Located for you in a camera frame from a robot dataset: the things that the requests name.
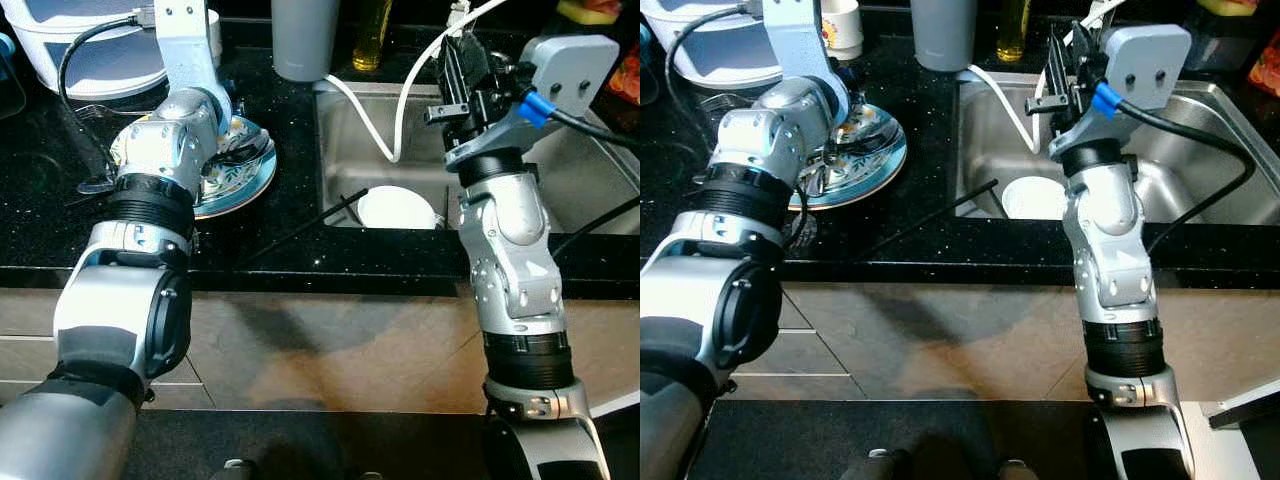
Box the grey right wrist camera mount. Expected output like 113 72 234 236
445 35 622 173
1048 25 1193 159

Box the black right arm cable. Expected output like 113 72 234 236
1105 95 1257 256
545 100 641 256

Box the white hose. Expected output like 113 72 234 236
323 0 513 166
965 0 1126 153

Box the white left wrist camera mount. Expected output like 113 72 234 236
765 0 851 101
150 0 233 113

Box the blue patterned plate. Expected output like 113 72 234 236
110 115 279 220
790 103 909 212

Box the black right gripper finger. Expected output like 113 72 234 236
1044 25 1071 97
460 36 493 103
1068 18 1103 93
439 40 464 107

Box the thin black stick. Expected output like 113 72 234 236
878 179 1000 258
243 188 370 265

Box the yellow oil bottle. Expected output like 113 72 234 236
995 0 1033 63
352 0 394 73

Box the red package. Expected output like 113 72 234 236
603 45 641 106
1245 55 1280 98

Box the clear plastic fork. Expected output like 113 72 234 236
73 100 143 129
698 92 766 119

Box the stainless steel sink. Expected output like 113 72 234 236
315 80 641 237
955 75 1280 227

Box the grey tumbler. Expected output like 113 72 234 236
270 0 343 83
910 0 979 73

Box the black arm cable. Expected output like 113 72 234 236
664 5 761 141
1105 95 1257 256
545 100 641 256
57 10 153 176

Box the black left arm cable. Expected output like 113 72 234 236
57 10 153 176
664 5 761 141

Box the white bowl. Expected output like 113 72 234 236
357 185 442 232
1001 176 1069 221

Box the dark container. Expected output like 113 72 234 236
1188 12 1266 73

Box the black floor mat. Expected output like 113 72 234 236
715 400 1101 480

